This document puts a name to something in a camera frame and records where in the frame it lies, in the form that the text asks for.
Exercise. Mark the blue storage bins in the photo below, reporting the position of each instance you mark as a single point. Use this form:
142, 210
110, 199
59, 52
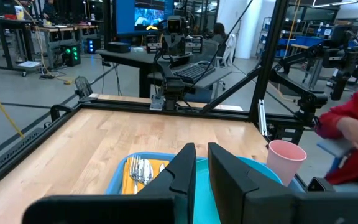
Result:
303, 40

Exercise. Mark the black desk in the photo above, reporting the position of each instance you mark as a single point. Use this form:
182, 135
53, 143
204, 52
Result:
126, 57

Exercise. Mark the black rolling table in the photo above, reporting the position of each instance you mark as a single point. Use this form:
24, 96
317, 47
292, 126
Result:
8, 46

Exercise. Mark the large monitor blue screen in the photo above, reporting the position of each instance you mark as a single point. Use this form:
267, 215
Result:
126, 15

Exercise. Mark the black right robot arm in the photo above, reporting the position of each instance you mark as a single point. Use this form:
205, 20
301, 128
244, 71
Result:
171, 87

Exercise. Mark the wooden-top work table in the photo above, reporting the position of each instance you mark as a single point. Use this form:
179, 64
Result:
61, 29

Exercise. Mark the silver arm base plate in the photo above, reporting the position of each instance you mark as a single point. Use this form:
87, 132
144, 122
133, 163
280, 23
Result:
156, 104

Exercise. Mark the teal plate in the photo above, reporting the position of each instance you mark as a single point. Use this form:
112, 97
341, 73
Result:
202, 205

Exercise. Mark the pink ribbed cup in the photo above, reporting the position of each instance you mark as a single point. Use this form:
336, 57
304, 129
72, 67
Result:
283, 161

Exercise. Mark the computer tower green lights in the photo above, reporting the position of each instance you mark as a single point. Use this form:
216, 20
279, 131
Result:
71, 54

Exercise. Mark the white paper sheet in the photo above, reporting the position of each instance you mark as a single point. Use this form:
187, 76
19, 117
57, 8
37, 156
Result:
29, 64

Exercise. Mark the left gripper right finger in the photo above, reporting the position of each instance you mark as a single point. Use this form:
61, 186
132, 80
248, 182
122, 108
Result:
232, 189

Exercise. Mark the orange cloth napkin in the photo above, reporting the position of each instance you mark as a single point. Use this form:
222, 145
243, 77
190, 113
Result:
126, 180

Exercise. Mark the blue plastic tray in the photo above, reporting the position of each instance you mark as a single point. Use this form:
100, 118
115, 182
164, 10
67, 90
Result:
115, 183

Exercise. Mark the flat black box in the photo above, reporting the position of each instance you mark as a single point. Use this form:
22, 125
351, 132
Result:
119, 47

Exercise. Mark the person's hand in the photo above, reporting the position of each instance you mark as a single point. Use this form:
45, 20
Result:
357, 133

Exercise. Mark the black metal table frame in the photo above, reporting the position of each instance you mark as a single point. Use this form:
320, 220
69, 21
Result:
269, 62

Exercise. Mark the white jacket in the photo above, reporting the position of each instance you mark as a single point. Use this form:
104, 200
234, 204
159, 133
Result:
229, 48

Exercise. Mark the blue bowl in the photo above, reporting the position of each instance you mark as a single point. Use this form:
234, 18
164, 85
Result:
259, 169

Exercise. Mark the black box blue lights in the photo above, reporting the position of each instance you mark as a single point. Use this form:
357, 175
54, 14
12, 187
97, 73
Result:
92, 45

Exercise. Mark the silver bracket strip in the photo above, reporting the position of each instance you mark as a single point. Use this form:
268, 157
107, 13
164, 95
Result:
262, 118

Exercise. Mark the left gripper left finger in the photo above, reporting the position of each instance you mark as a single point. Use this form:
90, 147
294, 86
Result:
179, 183

